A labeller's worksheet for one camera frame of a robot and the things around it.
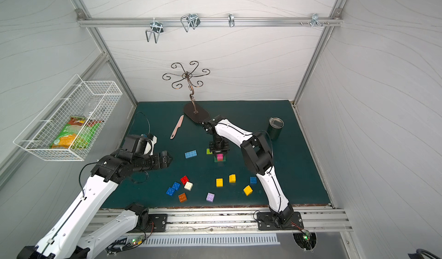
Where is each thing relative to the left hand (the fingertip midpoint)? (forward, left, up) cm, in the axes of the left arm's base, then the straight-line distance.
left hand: (164, 160), depth 73 cm
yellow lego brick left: (-3, -23, -17) cm, 29 cm away
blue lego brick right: (-1, -40, -17) cm, 44 cm away
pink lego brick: (+9, -23, -14) cm, 29 cm away
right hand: (+12, -22, -16) cm, 30 cm away
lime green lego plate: (+15, -16, -18) cm, 28 cm away
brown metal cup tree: (+44, -4, -16) cm, 47 cm away
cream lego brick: (-5, -8, -17) cm, 20 cm away
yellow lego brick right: (-6, -37, -17) cm, 42 cm away
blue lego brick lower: (-8, 0, -17) cm, 18 cm away
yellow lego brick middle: (-1, -30, -16) cm, 34 cm away
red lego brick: (-2, -6, -17) cm, 18 cm away
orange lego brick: (-10, -6, -17) cm, 21 cm away
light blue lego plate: (+13, -6, -19) cm, 24 cm away
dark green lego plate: (+9, -21, -17) cm, 28 cm away
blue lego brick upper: (-5, -2, -17) cm, 18 cm away
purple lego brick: (-10, -19, -17) cm, 27 cm away
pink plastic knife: (+32, +5, -18) cm, 37 cm away
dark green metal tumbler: (+25, -54, -9) cm, 60 cm away
